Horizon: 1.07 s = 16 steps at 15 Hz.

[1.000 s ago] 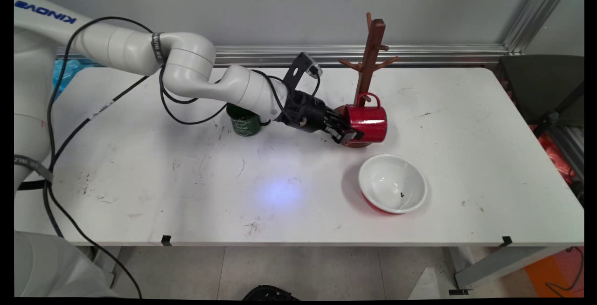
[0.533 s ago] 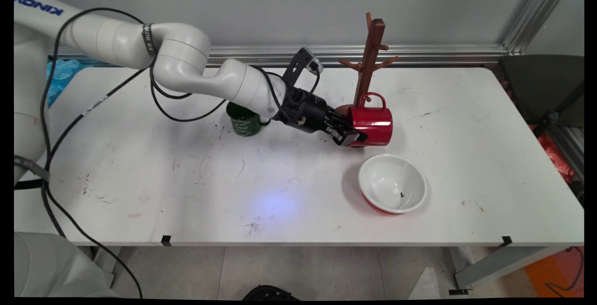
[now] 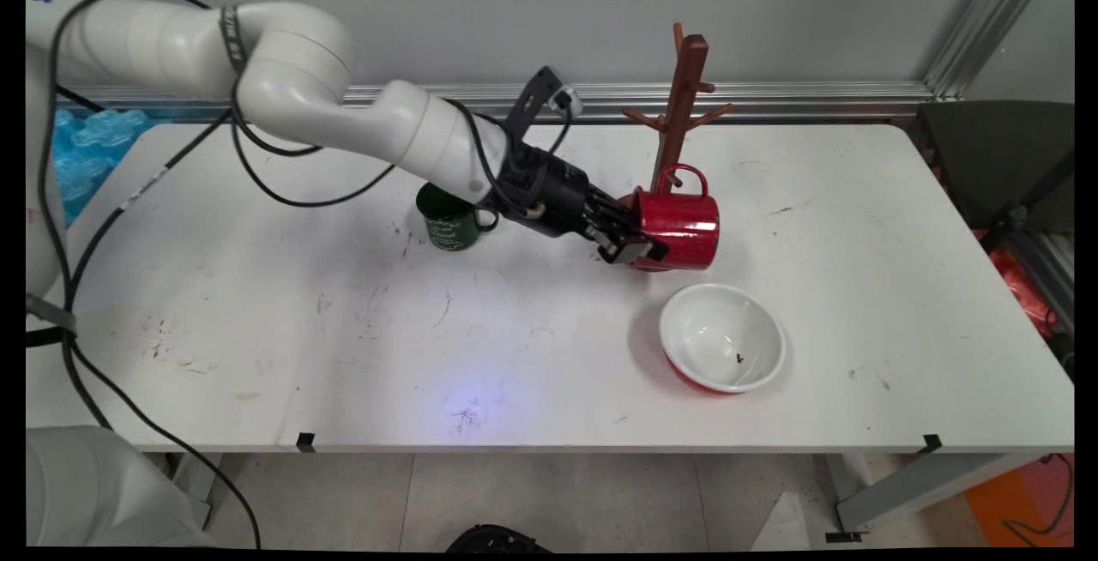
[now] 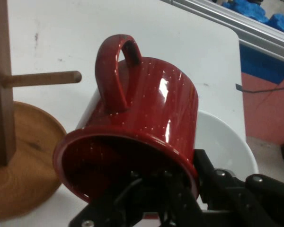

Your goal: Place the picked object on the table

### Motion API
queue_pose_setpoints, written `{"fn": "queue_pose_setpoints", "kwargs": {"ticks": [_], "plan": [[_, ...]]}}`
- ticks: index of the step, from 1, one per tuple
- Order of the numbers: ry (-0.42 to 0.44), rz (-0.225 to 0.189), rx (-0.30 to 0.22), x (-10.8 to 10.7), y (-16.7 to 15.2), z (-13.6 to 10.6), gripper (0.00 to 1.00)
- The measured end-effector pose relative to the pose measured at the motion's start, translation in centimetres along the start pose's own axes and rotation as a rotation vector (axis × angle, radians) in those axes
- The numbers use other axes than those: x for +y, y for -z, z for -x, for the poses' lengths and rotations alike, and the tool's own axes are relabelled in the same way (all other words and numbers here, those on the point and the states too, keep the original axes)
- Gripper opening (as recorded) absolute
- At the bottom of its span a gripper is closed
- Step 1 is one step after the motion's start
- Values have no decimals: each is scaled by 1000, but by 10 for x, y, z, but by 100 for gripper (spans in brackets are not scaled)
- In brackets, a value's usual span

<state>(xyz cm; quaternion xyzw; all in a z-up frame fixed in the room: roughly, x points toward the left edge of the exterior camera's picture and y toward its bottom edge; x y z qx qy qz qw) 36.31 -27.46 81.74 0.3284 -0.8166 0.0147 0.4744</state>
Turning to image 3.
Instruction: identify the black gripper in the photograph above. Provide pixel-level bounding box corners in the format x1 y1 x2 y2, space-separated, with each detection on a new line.
496 146 672 267

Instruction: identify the red enamel mug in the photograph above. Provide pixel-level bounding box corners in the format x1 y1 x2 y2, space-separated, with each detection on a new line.
630 164 721 273

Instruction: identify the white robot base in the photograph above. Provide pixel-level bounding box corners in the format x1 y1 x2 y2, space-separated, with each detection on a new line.
26 424 215 549

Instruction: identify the white bowl with red outside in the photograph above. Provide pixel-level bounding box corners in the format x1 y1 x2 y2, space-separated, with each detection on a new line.
659 283 786 396

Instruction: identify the brown wooden mug tree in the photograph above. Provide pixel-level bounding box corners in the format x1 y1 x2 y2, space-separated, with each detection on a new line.
619 23 737 210

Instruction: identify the green enamel mug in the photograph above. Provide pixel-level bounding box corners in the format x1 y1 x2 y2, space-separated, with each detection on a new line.
416 182 500 251

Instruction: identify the black round floor object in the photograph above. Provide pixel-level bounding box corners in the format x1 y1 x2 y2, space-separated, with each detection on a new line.
446 524 550 553

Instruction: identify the dark grey panel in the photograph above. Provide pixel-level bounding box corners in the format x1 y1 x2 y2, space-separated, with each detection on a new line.
914 100 1075 253

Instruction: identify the grey metal table leg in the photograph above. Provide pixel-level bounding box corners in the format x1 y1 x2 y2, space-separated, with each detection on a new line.
825 454 1043 543

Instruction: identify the orange plastic bag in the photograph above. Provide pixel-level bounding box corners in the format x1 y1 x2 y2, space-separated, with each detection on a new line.
986 248 1058 339

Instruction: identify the orange floor mat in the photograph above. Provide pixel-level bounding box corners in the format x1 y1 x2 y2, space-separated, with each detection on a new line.
965 455 1075 547

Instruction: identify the blue bubble wrap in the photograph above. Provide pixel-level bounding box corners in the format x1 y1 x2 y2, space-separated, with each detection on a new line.
50 108 155 227

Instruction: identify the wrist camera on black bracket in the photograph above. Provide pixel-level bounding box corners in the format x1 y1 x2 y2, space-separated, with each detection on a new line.
504 66 586 148

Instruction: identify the aluminium frame rail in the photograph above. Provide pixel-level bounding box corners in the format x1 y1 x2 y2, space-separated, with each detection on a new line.
56 81 936 124

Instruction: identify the aluminium frame post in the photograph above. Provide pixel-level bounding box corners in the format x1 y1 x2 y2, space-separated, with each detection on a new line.
922 0 1060 101

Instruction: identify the black velcro arm strap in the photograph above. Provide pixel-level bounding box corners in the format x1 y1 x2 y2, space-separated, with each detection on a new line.
220 5 251 75

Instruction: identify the thin black floor cable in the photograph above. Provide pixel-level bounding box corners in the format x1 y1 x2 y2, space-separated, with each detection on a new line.
1004 454 1075 538

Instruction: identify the long black cable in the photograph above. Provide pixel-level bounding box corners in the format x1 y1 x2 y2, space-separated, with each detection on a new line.
26 0 262 549

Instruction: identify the grey cable strap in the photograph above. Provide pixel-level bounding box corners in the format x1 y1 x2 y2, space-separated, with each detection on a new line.
26 293 78 336

